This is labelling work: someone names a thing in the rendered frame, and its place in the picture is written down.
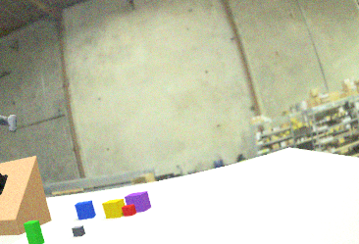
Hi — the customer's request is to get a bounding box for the red block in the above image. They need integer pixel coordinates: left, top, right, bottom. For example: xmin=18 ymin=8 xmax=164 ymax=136
xmin=122 ymin=204 xmax=136 ymax=217

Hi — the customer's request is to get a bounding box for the green block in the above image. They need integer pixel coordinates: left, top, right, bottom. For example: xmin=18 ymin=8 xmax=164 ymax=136
xmin=26 ymin=232 xmax=44 ymax=244
xmin=24 ymin=220 xmax=42 ymax=235

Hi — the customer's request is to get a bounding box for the blue cube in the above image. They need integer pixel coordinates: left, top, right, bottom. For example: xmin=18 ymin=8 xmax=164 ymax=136
xmin=75 ymin=200 xmax=96 ymax=220

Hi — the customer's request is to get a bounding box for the purple block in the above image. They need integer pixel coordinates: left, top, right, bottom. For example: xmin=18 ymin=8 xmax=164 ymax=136
xmin=125 ymin=191 xmax=151 ymax=213

